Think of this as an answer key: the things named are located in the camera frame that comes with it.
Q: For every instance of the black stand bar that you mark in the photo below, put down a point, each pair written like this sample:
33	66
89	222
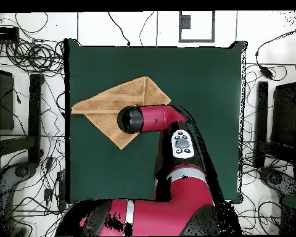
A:
35	118
261	111

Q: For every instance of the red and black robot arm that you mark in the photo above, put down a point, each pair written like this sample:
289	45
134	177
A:
155	118

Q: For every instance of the dark green tablecloth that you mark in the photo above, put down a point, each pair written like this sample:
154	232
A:
199	86

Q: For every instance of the grey square frame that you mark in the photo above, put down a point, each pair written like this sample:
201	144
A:
196	40

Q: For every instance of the black power strip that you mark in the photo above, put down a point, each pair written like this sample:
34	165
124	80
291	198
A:
61	190
3	33

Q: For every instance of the orange terry towel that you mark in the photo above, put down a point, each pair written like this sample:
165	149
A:
128	93

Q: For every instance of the black box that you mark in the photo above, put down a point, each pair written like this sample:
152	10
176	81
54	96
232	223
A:
285	116
2	103

